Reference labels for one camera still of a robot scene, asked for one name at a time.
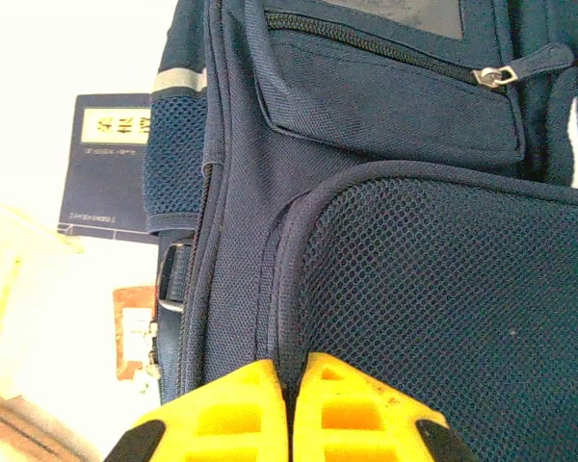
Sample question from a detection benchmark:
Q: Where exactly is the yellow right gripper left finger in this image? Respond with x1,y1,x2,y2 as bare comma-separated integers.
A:
103,358,290,462

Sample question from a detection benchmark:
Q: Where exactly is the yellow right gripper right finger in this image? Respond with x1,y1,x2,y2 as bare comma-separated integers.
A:
292,351,479,462

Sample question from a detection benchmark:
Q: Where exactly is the red stationery packet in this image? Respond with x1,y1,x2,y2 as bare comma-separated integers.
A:
112,285,159,382

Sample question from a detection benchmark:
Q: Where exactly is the navy blue backpack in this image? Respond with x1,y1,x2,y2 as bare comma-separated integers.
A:
144,0,578,462

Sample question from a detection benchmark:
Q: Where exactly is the beige pencil case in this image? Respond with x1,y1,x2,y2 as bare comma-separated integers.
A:
0,392,91,462

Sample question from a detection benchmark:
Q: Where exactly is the navy book with yellow label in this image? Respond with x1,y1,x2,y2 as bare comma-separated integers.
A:
57,92,154,242

